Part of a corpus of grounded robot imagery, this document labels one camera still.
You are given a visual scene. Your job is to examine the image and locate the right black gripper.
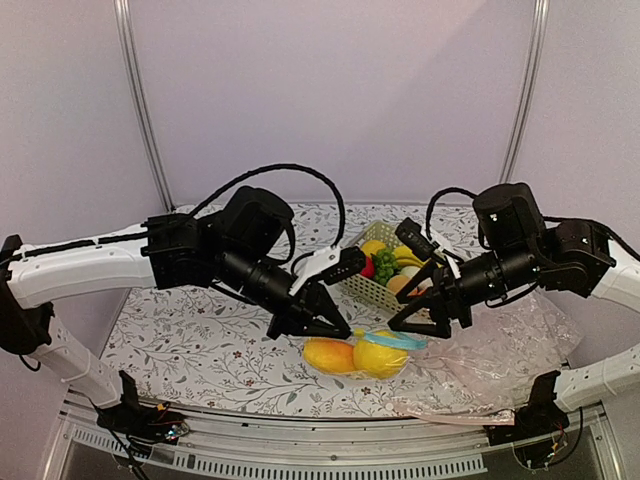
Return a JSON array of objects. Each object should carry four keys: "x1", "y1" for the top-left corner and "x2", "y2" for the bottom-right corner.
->
[{"x1": 387, "y1": 240, "x2": 540, "y2": 338}]

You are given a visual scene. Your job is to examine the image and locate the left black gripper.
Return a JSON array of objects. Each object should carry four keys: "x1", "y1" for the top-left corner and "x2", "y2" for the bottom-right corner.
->
[{"x1": 217, "y1": 242, "x2": 353, "y2": 341}]

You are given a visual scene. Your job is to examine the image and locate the yellow mango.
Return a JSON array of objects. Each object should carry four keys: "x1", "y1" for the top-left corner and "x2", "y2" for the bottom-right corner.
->
[{"x1": 303, "y1": 338, "x2": 356, "y2": 374}]

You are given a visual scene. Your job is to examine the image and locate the clear zip top bag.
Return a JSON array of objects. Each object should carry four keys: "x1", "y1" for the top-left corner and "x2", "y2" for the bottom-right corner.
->
[{"x1": 302, "y1": 329, "x2": 427, "y2": 380}]

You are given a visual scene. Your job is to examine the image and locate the yellow lemon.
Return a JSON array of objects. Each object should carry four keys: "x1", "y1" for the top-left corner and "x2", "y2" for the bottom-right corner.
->
[{"x1": 353, "y1": 329, "x2": 409, "y2": 380}]

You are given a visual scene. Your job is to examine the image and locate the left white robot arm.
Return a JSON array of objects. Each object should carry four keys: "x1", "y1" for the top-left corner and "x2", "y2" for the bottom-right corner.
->
[{"x1": 1, "y1": 186, "x2": 364, "y2": 444}]

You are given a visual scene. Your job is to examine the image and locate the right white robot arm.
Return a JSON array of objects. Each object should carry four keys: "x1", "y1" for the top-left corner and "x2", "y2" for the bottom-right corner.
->
[{"x1": 388, "y1": 183, "x2": 639, "y2": 445}]

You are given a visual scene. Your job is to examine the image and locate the round peach fruit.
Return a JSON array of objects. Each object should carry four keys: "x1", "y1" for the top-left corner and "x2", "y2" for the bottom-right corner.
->
[{"x1": 386, "y1": 275, "x2": 410, "y2": 295}]

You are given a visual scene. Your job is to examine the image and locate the yellow banana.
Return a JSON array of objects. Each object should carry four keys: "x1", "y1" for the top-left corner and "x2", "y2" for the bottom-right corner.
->
[{"x1": 393, "y1": 245, "x2": 425, "y2": 268}]

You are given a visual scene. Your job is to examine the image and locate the green grape bunch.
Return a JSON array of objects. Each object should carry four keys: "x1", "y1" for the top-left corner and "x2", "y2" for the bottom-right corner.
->
[{"x1": 371, "y1": 248, "x2": 399, "y2": 286}]

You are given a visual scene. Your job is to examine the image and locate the red apple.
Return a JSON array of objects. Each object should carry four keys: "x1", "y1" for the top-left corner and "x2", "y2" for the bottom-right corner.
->
[{"x1": 360, "y1": 256, "x2": 375, "y2": 279}]

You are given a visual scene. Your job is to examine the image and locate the crumpled clear plastic sheet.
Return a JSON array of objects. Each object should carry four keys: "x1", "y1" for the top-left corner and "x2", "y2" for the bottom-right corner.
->
[{"x1": 386, "y1": 294, "x2": 582, "y2": 426}]

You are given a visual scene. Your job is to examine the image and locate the floral table cloth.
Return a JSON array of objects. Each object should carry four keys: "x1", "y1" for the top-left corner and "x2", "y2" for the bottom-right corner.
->
[{"x1": 102, "y1": 202, "x2": 571, "y2": 419}]

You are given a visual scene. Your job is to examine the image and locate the front aluminium rail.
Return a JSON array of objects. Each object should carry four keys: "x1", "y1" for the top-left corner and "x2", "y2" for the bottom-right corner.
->
[{"x1": 43, "y1": 393, "x2": 626, "y2": 479}]

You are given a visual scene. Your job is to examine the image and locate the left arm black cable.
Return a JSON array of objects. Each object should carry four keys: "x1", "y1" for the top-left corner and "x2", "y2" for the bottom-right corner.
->
[{"x1": 187, "y1": 162, "x2": 347, "y2": 266}]

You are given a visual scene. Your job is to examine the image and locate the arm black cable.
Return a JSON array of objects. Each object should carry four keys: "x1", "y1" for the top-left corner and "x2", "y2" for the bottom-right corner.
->
[
  {"x1": 187, "y1": 162, "x2": 347, "y2": 266},
  {"x1": 424, "y1": 187, "x2": 640, "y2": 261}
]

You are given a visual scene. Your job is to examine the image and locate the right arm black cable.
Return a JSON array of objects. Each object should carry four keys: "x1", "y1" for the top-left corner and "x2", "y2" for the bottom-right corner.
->
[{"x1": 424, "y1": 187, "x2": 640, "y2": 261}]

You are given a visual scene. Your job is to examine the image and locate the right aluminium frame post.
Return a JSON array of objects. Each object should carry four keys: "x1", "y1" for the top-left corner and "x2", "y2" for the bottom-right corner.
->
[{"x1": 499, "y1": 0, "x2": 550, "y2": 183}]

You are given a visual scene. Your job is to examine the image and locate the aluminium frame post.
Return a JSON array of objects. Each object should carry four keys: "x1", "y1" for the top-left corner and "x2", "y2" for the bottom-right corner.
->
[
  {"x1": 113, "y1": 0, "x2": 175, "y2": 211},
  {"x1": 499, "y1": 0, "x2": 550, "y2": 183}
]

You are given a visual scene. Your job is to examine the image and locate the left aluminium frame post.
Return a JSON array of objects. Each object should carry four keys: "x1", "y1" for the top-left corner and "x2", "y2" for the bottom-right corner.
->
[{"x1": 113, "y1": 0, "x2": 175, "y2": 211}]

